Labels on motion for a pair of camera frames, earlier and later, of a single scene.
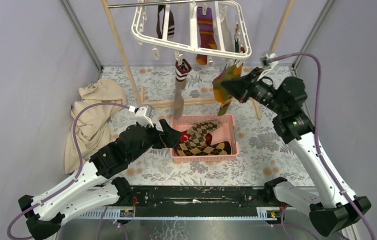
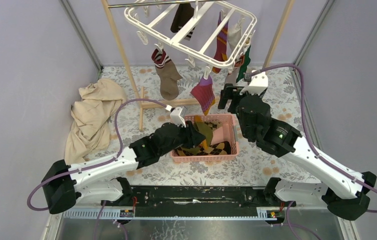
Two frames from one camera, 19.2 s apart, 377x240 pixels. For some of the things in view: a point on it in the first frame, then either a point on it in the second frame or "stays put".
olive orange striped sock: [221, 95] to [205, 130]
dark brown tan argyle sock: [220, 148] stays put
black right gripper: [242, 88] to [229, 92]
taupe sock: [182, 68] to [168, 75]
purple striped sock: [206, 33] to [221, 52]
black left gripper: [169, 138] to [193, 137]
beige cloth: [93, 122] stays put
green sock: [236, 45] to [243, 68]
